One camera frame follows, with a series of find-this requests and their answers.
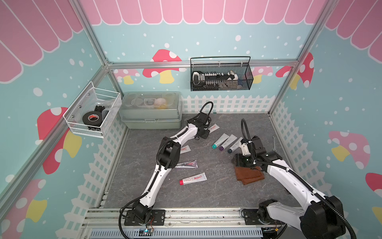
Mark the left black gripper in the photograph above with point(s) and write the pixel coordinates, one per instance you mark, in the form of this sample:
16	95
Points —
205	135

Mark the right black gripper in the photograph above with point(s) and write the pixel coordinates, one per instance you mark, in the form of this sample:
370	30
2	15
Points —
238	160

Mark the purple cap toothpaste tube top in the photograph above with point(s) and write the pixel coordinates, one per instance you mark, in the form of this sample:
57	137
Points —
213	128

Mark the purple cap toothpaste tube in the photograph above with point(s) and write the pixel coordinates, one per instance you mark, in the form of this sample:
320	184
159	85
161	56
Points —
228	142
213	128

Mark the brown microfiber cloth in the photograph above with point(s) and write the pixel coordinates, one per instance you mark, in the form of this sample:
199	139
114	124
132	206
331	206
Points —
248	175

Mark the teal cap toothpaste tube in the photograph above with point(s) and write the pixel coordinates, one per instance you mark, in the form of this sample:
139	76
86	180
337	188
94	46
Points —
221	140

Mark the dark cap toothpaste tube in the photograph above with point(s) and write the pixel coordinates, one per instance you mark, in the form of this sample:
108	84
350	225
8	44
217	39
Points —
235	146
185	149

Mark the red cap toothpaste tube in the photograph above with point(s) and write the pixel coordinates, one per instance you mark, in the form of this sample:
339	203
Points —
193	179

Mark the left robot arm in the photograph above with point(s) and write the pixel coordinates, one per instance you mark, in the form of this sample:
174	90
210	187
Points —
167	158

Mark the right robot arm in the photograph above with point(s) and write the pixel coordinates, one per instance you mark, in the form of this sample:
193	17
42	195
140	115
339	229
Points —
319	217

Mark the silver foil toothpaste tube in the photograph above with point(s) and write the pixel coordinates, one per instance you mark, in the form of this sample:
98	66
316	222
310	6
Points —
188	164

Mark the silver wrench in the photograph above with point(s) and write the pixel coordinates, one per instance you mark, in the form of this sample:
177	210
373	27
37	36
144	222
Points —
274	143

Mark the black power strip in basket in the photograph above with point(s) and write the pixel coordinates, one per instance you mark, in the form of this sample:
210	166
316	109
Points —
213	80

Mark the green plastic storage box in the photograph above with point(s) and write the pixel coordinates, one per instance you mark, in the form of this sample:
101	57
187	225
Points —
152	110

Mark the black tape roll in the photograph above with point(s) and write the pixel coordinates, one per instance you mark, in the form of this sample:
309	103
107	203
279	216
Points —
93	118

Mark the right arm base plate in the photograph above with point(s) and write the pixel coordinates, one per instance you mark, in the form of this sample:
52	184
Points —
256	216

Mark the black wire mesh basket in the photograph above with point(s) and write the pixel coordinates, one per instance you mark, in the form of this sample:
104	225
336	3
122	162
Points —
239	65

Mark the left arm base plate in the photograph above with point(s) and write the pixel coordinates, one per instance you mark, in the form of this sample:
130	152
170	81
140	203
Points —
149	218

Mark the white wire basket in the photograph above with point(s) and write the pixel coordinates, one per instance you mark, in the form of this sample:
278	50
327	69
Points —
93	99

